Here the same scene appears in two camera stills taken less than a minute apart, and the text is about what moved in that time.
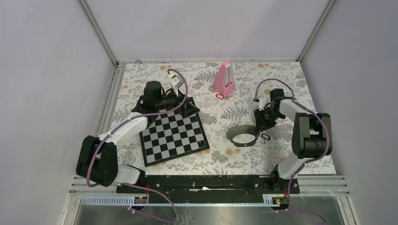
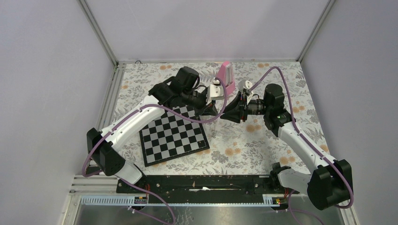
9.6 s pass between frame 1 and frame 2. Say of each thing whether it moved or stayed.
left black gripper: moved
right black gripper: moved
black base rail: stayed
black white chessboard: stayed
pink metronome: stayed
